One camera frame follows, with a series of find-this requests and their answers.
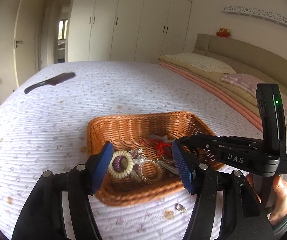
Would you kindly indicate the person's right hand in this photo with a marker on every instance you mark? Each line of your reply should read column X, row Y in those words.
column 282, row 200

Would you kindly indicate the black comb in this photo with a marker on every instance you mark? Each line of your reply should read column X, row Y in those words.
column 51, row 82

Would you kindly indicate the salmon folded blanket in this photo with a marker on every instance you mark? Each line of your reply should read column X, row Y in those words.
column 221, row 95

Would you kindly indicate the orange wicker basket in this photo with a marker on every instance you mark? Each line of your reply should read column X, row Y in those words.
column 133, row 130

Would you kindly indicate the white room door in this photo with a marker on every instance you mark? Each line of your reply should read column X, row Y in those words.
column 28, row 42

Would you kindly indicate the olive folded blanket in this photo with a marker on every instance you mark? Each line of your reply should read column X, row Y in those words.
column 223, row 82

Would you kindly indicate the white floral pillow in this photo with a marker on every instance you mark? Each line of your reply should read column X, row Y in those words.
column 201, row 61

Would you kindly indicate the beige padded headboard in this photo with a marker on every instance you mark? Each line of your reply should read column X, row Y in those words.
column 246, row 55

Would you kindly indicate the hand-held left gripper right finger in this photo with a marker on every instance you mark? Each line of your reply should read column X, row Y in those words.
column 181, row 165

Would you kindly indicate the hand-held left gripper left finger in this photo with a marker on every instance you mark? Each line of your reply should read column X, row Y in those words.
column 101, row 165

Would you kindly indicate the red plush toy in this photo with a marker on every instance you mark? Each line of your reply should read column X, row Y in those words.
column 223, row 32

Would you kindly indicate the white wardrobe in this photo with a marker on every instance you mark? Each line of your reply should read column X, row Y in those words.
column 133, row 22

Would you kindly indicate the pink pillow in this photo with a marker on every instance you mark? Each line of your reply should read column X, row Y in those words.
column 248, row 85

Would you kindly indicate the white ornate wall shelf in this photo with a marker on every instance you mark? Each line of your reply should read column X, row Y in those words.
column 261, row 15

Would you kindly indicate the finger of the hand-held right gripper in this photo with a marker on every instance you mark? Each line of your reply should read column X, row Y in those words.
column 212, row 155
column 201, row 140

